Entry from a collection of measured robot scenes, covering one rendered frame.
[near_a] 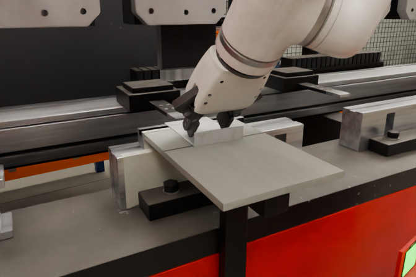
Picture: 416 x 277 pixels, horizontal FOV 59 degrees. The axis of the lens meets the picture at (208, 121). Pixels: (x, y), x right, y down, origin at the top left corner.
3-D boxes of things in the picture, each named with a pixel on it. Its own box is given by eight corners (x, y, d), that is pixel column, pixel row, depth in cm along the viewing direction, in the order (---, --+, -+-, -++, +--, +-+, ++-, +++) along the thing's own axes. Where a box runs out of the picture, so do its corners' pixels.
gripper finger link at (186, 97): (222, 73, 51) (222, 94, 56) (169, 91, 50) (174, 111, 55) (225, 80, 50) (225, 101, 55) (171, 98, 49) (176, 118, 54)
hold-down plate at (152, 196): (148, 222, 59) (148, 205, 58) (138, 206, 63) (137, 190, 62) (296, 182, 72) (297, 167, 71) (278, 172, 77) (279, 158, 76)
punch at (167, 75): (162, 83, 62) (160, 23, 59) (158, 81, 63) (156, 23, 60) (215, 78, 66) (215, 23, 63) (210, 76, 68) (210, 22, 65)
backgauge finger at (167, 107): (154, 132, 67) (153, 105, 65) (116, 101, 89) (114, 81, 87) (212, 123, 72) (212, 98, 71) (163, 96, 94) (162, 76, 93)
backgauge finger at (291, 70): (325, 105, 85) (328, 83, 84) (259, 85, 107) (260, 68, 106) (362, 99, 91) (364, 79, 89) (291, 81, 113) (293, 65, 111)
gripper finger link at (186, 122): (198, 96, 56) (186, 121, 61) (179, 98, 54) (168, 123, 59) (205, 113, 54) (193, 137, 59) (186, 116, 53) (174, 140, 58)
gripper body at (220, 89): (267, 28, 51) (237, 80, 60) (201, 29, 47) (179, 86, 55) (291, 68, 48) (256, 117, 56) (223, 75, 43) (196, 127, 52)
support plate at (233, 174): (223, 212, 40) (223, 203, 39) (143, 138, 62) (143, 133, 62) (343, 177, 48) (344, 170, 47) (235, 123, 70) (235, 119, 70)
